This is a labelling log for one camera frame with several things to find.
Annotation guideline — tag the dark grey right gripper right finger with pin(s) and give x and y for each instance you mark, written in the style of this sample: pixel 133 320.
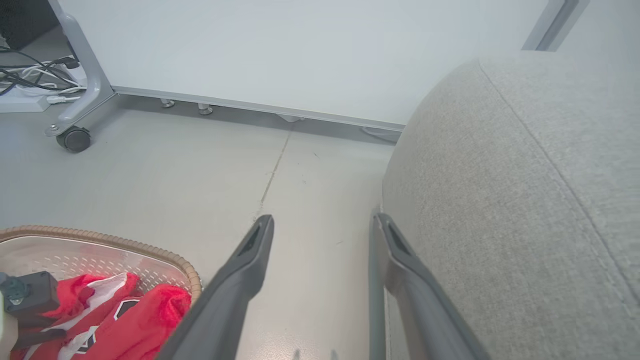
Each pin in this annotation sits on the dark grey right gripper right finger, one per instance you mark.
pixel 415 310

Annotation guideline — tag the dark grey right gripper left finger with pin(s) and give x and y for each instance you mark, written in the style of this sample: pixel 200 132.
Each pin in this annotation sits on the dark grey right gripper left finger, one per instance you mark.
pixel 225 300

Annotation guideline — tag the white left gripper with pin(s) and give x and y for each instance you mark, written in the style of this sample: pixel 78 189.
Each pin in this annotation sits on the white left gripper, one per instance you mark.
pixel 6 330

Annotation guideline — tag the red and white clothing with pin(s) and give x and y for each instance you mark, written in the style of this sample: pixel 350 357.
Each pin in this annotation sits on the red and white clothing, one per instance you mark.
pixel 150 320

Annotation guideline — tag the white laundry basket brown rim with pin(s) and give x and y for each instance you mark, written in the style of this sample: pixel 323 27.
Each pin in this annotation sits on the white laundry basket brown rim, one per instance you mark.
pixel 75 257

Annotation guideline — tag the grey fabric ottoman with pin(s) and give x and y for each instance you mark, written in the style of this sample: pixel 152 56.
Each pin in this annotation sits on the grey fabric ottoman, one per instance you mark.
pixel 500 200

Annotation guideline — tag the silver levelling foot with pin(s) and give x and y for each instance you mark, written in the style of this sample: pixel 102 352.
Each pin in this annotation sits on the silver levelling foot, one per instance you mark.
pixel 205 108
pixel 167 103

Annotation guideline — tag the black caster wheel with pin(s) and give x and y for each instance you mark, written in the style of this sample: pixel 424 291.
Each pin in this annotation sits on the black caster wheel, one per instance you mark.
pixel 75 139

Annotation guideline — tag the white power strip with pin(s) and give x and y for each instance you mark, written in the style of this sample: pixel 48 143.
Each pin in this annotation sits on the white power strip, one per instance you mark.
pixel 20 100

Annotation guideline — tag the white partition panel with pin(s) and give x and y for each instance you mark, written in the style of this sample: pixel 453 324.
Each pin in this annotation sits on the white partition panel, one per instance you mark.
pixel 300 50

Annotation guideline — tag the grey metal partition post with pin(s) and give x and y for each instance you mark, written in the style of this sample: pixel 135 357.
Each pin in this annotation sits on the grey metal partition post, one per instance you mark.
pixel 550 25

